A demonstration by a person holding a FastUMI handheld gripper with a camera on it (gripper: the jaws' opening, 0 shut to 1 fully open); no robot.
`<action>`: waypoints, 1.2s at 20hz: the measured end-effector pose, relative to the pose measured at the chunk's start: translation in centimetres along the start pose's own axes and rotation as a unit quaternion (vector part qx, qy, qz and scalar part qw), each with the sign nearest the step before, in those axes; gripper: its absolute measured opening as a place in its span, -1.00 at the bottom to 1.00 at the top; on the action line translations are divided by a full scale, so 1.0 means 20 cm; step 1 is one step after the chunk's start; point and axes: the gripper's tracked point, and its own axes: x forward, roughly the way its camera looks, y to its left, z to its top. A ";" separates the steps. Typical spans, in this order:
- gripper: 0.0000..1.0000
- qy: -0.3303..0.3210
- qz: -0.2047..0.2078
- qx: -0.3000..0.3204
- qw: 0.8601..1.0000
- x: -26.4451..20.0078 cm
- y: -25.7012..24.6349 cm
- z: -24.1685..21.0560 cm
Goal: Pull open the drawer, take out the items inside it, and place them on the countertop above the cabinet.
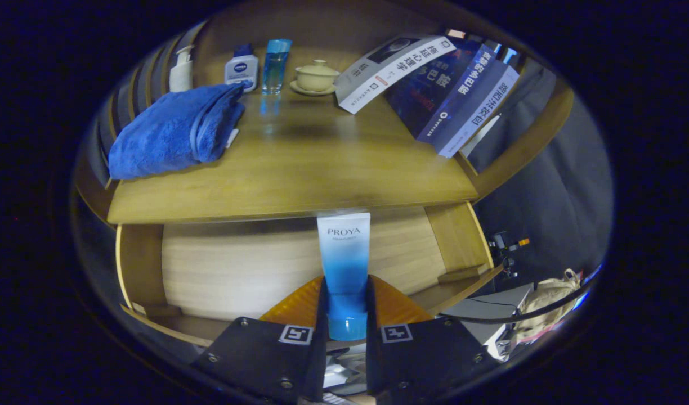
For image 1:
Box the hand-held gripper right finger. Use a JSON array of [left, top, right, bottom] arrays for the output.
[[366, 274, 500, 405]]

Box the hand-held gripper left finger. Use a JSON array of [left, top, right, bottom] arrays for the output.
[[191, 276, 328, 405]]

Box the wooden drawer with black knob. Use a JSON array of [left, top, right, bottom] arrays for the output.
[[115, 201, 505, 348]]

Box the blue and white tube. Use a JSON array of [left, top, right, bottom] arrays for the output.
[[316, 211, 372, 341]]

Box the wooden countertop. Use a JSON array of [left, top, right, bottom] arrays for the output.
[[107, 48, 480, 226]]

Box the wooden shelf cabinet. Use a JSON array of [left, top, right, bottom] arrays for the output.
[[71, 0, 576, 226]]

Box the beige bag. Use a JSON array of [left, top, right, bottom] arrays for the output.
[[516, 268, 583, 341]]

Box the black stand with orange clip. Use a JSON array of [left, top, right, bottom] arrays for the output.
[[487, 231, 531, 279]]

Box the black backdrop cloth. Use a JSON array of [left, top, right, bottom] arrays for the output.
[[474, 56, 614, 293]]

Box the rolled blue towel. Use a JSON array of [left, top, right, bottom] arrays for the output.
[[108, 83, 247, 181]]

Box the lavender book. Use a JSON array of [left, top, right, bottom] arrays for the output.
[[437, 65, 520, 159]]

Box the dark navy book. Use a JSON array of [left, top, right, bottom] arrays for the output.
[[384, 38, 483, 140]]

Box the beige lidded tea cup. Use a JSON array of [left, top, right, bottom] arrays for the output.
[[290, 59, 341, 97]]

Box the white lotion bottle blue cap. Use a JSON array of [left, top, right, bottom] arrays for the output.
[[225, 44, 260, 93]]

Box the white book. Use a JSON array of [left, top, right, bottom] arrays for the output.
[[334, 35, 457, 115]]

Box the clear blue bottle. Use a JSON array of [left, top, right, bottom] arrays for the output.
[[261, 38, 293, 95]]

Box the white pump bottle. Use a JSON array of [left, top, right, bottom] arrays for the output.
[[169, 45, 195, 93]]

